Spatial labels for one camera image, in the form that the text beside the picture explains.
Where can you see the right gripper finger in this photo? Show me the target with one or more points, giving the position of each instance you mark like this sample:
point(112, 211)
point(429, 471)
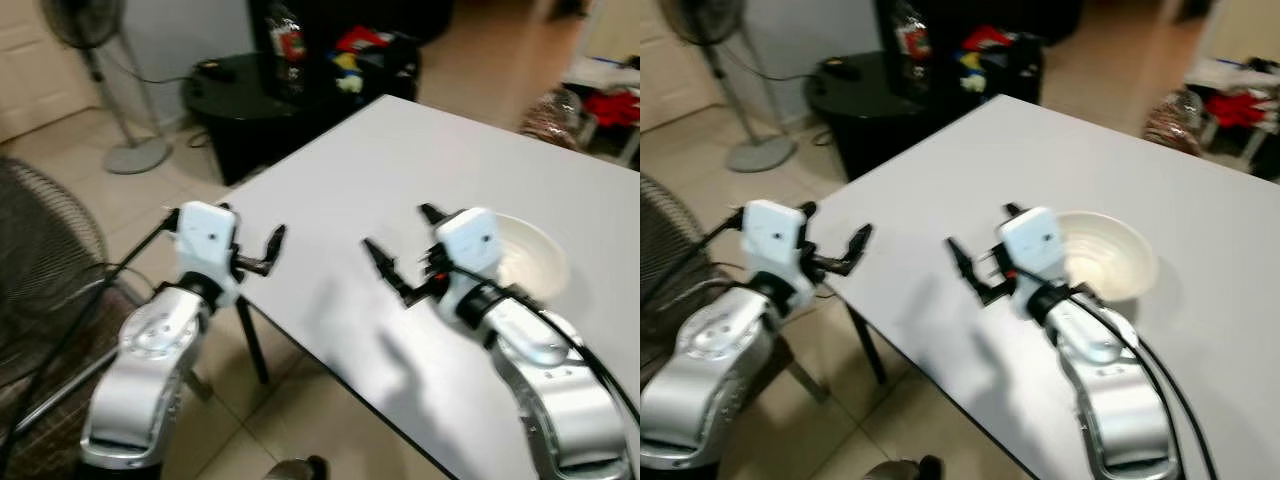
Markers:
point(964, 264)
point(1012, 210)
point(431, 213)
point(384, 268)

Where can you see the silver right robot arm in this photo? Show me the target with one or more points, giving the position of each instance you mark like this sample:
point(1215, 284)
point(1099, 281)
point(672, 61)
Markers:
point(1120, 400)
point(560, 400)

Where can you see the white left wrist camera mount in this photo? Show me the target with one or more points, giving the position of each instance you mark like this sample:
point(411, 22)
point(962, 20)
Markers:
point(205, 240)
point(775, 240)

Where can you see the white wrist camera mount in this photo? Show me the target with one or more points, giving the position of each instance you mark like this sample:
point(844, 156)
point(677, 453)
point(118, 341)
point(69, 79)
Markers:
point(205, 240)
point(1035, 245)
point(775, 240)
point(470, 245)

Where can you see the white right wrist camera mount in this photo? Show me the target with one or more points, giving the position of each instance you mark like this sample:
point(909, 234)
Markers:
point(470, 245)
point(1035, 245)

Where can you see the red cloth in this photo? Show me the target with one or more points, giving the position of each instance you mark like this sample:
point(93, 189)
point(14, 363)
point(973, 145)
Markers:
point(612, 105)
point(1238, 108)

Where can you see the grey wicker chair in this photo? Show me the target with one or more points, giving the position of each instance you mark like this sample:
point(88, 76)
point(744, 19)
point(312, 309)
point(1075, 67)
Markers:
point(40, 250)
point(668, 240)

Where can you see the black round side table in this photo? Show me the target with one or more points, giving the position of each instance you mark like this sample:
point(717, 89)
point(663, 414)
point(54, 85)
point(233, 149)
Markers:
point(880, 110)
point(250, 115)

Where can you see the white ribbed bowl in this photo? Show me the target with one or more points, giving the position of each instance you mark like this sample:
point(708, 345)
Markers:
point(535, 260)
point(1110, 255)

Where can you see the red blue yellow toy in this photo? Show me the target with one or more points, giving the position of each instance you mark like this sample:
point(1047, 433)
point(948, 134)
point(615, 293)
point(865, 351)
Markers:
point(355, 55)
point(980, 52)

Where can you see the black table leg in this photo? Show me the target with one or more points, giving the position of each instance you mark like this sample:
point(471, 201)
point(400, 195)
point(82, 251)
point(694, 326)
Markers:
point(252, 345)
point(868, 345)

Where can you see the white shelf rack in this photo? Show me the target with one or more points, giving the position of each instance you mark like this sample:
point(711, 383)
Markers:
point(600, 72)
point(1225, 75)

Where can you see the grey standing fan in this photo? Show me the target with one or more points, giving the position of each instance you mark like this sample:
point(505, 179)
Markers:
point(135, 155)
point(760, 153)

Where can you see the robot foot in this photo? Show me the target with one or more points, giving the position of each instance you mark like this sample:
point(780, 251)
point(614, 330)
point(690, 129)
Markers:
point(298, 469)
point(905, 469)

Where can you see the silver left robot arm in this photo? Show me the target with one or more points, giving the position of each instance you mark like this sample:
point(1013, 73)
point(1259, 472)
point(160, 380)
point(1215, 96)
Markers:
point(150, 350)
point(710, 350)

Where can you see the white panelled door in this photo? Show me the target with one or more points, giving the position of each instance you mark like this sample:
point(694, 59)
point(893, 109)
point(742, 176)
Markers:
point(665, 50)
point(40, 60)

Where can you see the clear bottle with red label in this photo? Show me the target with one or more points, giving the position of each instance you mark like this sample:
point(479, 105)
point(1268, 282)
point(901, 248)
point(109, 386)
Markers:
point(288, 45)
point(912, 45)

